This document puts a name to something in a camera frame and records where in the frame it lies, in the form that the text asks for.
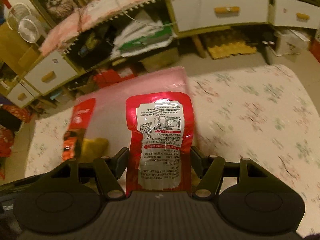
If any red orange snack packet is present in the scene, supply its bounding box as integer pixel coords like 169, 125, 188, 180
62, 98, 96, 161

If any red snack pouch white label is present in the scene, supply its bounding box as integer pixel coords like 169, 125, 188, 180
126, 92, 195, 194

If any yellow paper liner left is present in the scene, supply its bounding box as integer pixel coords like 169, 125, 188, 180
79, 138, 108, 163

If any pink cardboard box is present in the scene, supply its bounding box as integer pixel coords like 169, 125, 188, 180
78, 67, 189, 157

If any floral tablecloth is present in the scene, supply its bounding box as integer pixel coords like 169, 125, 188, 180
24, 64, 320, 238

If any small white drawer far left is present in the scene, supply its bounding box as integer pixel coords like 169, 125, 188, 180
7, 80, 40, 108

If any yellow egg tray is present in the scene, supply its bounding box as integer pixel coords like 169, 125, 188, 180
207, 41, 257, 60

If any stack of papers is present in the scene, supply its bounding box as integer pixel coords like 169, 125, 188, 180
110, 10, 176, 59

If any white paper bag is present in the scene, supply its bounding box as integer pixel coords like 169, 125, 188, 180
273, 28, 310, 56

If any white desk fan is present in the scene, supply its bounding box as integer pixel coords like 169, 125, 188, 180
17, 15, 47, 43

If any pink table runner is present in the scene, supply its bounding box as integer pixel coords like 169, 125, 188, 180
40, 0, 157, 56

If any white drawer right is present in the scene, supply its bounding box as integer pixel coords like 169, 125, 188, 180
268, 0, 319, 29

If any white drawer wooden handle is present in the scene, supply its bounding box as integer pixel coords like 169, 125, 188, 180
170, 0, 269, 32

